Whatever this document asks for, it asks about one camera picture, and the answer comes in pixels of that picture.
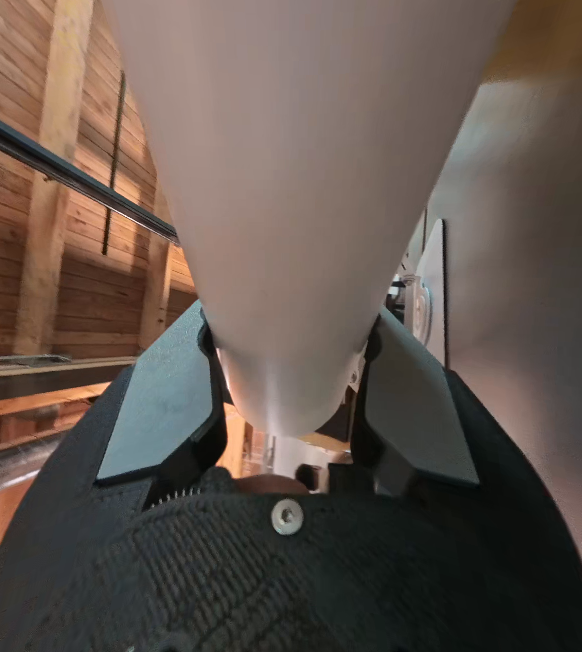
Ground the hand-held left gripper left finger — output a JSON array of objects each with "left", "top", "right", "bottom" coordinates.
[{"left": 93, "top": 300, "right": 229, "bottom": 485}]

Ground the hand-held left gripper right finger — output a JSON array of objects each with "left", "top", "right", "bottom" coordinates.
[{"left": 349, "top": 305, "right": 481, "bottom": 496}]

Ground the wooden book stand white base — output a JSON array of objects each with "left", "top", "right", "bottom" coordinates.
[{"left": 316, "top": 206, "right": 448, "bottom": 441}]

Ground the silver ventilation duct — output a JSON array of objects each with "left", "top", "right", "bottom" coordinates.
[{"left": 0, "top": 433, "right": 70, "bottom": 506}]

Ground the black ceiling rail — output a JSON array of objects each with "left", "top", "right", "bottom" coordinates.
[{"left": 0, "top": 99, "right": 180, "bottom": 246}]

